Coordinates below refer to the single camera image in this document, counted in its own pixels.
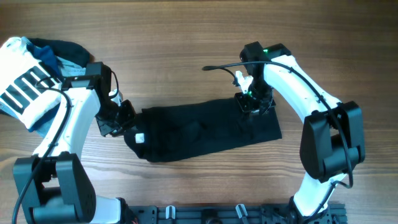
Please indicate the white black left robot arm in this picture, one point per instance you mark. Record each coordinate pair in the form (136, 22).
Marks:
(52, 184)

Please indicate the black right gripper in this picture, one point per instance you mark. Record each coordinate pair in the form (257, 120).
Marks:
(249, 104)

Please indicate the white black striped folded shirt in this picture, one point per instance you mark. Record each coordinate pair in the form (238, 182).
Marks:
(25, 83)

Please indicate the black polo shirt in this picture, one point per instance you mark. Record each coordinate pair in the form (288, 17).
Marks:
(173, 133)

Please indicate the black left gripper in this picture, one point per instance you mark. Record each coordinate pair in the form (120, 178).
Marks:
(130, 114)

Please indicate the black folded garment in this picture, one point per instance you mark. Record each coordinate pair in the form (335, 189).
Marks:
(70, 51)

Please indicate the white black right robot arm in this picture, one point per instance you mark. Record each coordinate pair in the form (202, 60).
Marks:
(332, 142)

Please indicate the light grey folded garment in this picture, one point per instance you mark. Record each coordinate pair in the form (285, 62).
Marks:
(67, 69)

